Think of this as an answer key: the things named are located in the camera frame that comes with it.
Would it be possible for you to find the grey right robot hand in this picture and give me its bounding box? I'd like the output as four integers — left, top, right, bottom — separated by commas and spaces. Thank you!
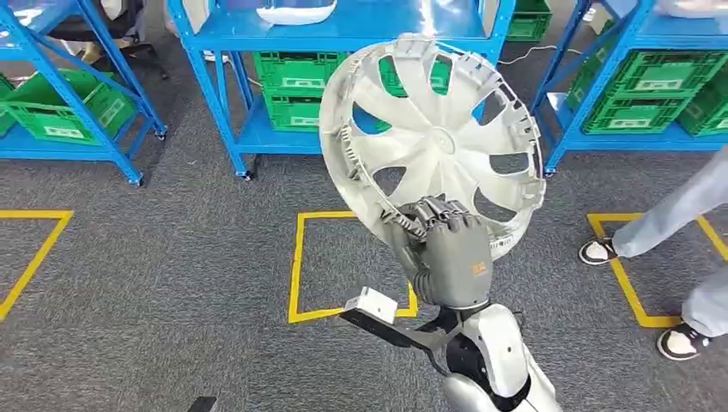
389, 196, 494, 312

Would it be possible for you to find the silver wheel hubcap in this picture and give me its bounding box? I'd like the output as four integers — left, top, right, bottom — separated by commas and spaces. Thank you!
318, 33, 547, 263

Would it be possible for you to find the white and black shoe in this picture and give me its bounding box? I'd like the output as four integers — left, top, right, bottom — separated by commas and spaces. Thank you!
657, 323, 712, 362
578, 237, 619, 267

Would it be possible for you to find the yellow floor tape square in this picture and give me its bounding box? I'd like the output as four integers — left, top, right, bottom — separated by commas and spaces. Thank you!
586, 211, 728, 330
287, 210, 419, 325

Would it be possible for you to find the blue metal shelf rack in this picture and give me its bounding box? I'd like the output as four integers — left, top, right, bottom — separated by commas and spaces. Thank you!
529, 0, 728, 178
165, 0, 519, 182
0, 0, 169, 188

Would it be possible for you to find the white plastic car part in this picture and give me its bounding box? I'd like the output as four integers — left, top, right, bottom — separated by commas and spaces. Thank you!
256, 0, 338, 26
655, 0, 728, 19

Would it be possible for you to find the black office chair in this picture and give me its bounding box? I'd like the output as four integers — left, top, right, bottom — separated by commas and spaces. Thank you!
48, 0, 170, 81

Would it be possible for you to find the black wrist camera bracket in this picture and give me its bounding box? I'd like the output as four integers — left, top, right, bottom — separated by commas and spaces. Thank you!
340, 309, 459, 351

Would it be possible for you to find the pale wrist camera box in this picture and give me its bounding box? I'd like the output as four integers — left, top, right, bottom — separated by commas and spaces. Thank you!
343, 287, 399, 326

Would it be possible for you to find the white floor cable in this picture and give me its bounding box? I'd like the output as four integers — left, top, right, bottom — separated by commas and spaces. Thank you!
497, 44, 584, 67

